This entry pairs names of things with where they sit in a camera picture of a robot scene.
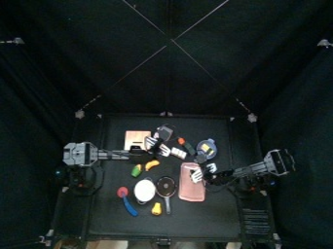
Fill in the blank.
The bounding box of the orange and black toy knife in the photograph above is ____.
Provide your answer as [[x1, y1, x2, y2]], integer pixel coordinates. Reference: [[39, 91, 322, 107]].
[[175, 137, 198, 157]]

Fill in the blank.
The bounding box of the yellow toy banana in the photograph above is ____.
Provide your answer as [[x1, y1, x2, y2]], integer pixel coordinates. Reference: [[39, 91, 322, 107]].
[[144, 159, 162, 172]]

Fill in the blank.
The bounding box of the pink cutting board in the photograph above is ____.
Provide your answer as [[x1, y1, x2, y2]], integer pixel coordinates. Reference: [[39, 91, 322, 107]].
[[176, 161, 209, 203]]

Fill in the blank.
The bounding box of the green toy vegetable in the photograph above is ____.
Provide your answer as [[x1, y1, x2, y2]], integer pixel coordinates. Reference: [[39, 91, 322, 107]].
[[130, 163, 143, 179]]

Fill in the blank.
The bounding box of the blue round toy plate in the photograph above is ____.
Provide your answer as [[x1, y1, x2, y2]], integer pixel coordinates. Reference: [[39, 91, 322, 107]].
[[195, 137, 218, 160]]

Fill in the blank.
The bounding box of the black frying pan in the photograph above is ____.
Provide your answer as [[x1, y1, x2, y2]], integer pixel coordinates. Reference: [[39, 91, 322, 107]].
[[155, 175, 179, 216]]

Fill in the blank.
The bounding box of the white round pot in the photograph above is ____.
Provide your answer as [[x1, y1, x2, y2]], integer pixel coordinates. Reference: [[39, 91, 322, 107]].
[[131, 178, 158, 206]]

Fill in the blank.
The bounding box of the yellow toy pear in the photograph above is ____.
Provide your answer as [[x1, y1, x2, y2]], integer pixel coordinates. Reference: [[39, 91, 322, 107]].
[[150, 201, 164, 217]]

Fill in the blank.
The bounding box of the pink and blue pizza cutter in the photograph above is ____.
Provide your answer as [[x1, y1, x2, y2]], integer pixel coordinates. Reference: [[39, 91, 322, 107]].
[[116, 186, 140, 218]]

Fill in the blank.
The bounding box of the white printed table label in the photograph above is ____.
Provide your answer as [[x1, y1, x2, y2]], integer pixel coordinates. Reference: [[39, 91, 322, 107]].
[[241, 207, 267, 236]]

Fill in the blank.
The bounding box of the thin diagonal frame wire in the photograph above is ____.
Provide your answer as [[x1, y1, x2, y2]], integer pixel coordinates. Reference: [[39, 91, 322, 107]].
[[119, 0, 253, 115], [79, 0, 231, 112]]

